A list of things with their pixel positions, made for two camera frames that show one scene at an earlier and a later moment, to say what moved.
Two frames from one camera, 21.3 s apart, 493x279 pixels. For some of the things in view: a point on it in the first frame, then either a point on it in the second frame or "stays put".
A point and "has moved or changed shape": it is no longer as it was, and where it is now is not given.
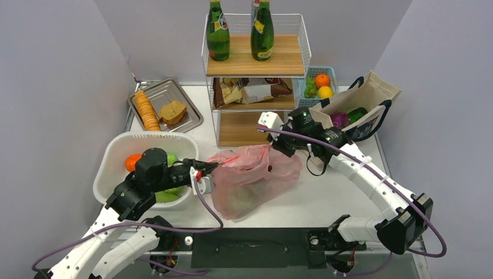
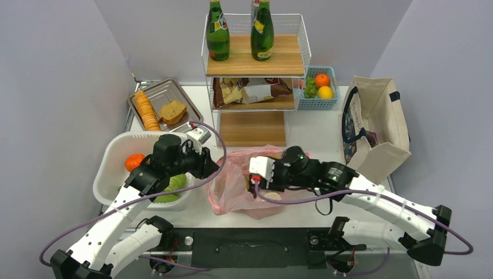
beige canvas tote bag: (361, 110) has moved or changed shape
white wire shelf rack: (237, 125) stays put
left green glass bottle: (218, 33) stays put
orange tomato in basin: (130, 161) stays put
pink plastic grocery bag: (250, 176) has moved or changed shape
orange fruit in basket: (321, 80) stays put
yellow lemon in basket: (325, 92) stays put
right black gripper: (278, 144) → (275, 182)
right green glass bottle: (262, 36) stays put
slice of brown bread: (172, 113) stays put
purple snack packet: (340, 120) → (371, 137)
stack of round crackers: (149, 117) stays put
